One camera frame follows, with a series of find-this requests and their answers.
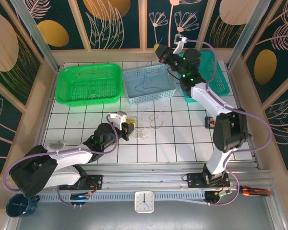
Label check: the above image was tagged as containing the green plastic basket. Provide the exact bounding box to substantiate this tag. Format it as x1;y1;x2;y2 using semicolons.
54;63;124;107

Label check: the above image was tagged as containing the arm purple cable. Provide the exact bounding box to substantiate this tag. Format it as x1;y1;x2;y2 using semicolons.
185;39;272;207
2;114;119;208

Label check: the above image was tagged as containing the white slotted cable duct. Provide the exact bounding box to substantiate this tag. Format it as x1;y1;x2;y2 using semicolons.
36;191;238;202

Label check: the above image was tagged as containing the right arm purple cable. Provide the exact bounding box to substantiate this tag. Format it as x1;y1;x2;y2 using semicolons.
185;39;272;207

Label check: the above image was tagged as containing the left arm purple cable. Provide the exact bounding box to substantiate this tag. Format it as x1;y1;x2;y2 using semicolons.
2;114;119;208

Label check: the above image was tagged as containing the white square clock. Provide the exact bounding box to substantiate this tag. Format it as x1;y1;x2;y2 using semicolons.
134;191;155;213

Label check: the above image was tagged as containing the light blue plastic basket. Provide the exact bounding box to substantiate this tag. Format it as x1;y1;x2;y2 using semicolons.
121;63;177;105

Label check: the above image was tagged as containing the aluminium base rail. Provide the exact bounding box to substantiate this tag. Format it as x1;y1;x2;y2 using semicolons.
14;161;274;195

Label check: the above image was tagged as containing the teal plastic basket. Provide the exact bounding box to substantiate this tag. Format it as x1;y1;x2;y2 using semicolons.
177;50;230;104

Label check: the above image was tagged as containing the orange black hand tool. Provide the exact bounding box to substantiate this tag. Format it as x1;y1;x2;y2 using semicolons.
240;185;271;197

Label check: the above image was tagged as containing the grey metal bracket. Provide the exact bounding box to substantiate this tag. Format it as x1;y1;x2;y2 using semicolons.
48;141;66;150

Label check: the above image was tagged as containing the dark blue mug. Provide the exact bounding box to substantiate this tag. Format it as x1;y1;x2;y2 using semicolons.
6;194;41;218

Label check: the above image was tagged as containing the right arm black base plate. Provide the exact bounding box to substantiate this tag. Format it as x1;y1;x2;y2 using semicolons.
186;172;231;190

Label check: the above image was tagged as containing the black electronics board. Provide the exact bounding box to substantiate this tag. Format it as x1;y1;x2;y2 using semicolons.
71;193;91;201
204;190;231;205

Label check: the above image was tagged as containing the aluminium frame post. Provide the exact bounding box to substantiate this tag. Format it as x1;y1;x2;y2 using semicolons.
9;0;60;72
227;0;269;70

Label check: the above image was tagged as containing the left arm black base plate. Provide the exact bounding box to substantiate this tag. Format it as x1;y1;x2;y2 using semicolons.
59;174;104;191

